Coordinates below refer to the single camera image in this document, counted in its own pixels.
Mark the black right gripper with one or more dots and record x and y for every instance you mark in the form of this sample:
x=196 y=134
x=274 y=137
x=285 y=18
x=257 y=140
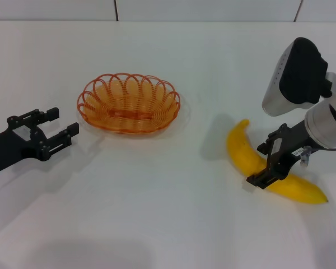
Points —
x=294 y=140

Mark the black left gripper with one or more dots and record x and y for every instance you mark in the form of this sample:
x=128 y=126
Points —
x=5 y=148

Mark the yellow banana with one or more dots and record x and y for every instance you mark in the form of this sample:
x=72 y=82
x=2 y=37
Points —
x=240 y=145

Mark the orange woven plastic basket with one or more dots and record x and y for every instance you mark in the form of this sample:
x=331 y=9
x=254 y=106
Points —
x=128 y=112

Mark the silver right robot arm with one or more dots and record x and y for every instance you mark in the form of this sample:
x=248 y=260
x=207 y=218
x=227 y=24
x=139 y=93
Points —
x=324 y=126

